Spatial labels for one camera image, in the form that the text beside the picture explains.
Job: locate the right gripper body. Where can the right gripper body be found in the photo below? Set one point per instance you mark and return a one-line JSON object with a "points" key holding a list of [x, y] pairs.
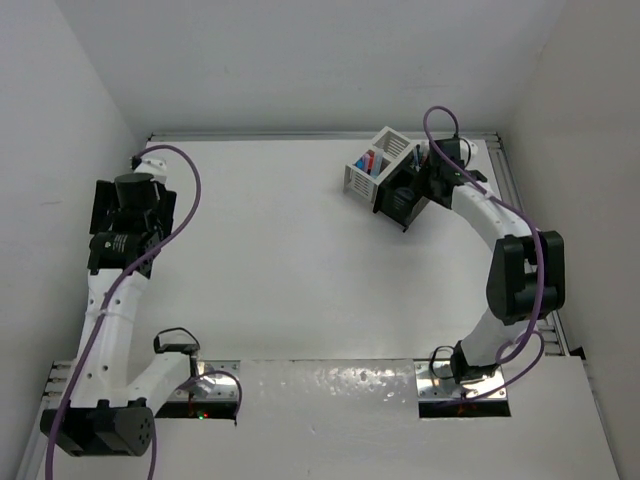
{"points": [[428, 184]]}

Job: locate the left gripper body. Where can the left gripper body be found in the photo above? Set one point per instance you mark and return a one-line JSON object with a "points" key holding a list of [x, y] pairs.
{"points": [[101, 210]]}

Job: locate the blue gel pen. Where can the blue gel pen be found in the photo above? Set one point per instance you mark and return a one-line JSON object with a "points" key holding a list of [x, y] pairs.
{"points": [[418, 150]]}

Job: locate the orange cap black highlighter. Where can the orange cap black highlighter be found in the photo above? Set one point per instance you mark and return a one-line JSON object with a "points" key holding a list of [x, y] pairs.
{"points": [[372, 153]]}

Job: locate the blue cap black highlighter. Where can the blue cap black highlighter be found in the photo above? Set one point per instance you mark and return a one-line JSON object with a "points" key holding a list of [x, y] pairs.
{"points": [[361, 163]]}

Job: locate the round translucent tape dispenser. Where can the round translucent tape dispenser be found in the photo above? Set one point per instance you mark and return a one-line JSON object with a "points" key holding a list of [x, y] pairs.
{"points": [[403, 198]]}

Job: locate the light blue highlighter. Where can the light blue highlighter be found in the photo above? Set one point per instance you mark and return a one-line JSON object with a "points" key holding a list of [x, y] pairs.
{"points": [[378, 163]]}

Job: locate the lilac highlighter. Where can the lilac highlighter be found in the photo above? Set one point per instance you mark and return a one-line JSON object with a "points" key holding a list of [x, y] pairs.
{"points": [[367, 162]]}

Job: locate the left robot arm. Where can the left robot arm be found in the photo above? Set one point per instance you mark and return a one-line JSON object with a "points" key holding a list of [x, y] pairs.
{"points": [[103, 412]]}

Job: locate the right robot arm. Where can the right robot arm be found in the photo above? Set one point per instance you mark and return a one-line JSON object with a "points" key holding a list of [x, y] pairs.
{"points": [[526, 279]]}

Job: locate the black slotted container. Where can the black slotted container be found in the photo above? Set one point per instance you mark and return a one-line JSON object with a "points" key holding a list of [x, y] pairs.
{"points": [[403, 174]]}

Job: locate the white slotted container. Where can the white slotted container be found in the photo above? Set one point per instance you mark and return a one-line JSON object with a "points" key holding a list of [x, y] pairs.
{"points": [[384, 154]]}

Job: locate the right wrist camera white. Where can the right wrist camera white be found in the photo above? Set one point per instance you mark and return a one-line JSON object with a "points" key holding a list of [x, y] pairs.
{"points": [[468, 150]]}

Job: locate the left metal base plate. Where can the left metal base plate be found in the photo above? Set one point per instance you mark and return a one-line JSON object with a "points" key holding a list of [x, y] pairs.
{"points": [[217, 383]]}

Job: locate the metal base plate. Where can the metal base plate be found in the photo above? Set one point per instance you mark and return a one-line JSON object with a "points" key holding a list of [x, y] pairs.
{"points": [[217, 383], [434, 384]]}

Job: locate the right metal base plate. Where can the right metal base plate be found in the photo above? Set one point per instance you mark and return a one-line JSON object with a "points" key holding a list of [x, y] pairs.
{"points": [[434, 384]]}

